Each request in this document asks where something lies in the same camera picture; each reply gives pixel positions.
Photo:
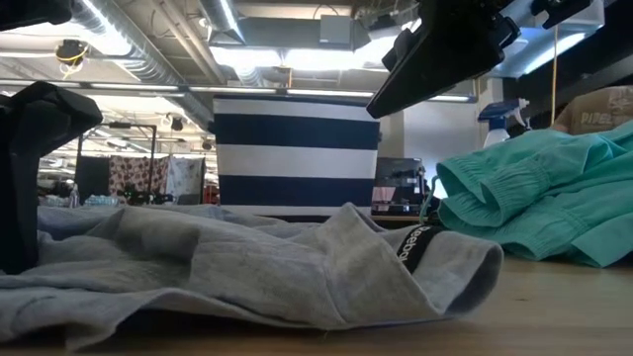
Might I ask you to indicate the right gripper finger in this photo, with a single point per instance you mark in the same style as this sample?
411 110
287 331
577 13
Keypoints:
400 49
435 74

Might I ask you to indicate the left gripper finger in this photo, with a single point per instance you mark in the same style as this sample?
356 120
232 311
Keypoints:
20 212

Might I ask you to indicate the navy white striped fabric bin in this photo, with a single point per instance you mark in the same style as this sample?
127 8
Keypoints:
297 163

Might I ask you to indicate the teal garment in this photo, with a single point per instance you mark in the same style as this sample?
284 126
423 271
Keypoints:
544 198

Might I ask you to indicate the grey garment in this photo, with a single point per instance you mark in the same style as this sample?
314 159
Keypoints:
222 267

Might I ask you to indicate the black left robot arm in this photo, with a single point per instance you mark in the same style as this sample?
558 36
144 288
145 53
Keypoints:
29 12

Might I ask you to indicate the grey ceiling unit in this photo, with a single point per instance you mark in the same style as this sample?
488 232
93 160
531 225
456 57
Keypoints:
336 30

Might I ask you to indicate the black background robot station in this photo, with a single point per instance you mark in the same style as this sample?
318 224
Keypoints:
94 173

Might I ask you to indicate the pale blue packaged bundle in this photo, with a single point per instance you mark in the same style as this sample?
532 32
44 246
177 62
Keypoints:
100 201

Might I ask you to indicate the Dawn spray bottle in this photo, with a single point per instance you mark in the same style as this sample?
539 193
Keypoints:
497 128

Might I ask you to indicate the bright ceiling light panel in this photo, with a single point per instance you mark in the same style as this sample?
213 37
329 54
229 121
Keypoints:
297 58

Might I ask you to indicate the hanging clothes rack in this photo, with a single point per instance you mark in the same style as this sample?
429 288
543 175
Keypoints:
143 173

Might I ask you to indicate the brown printed cardboard box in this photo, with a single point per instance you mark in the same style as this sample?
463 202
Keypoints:
593 111

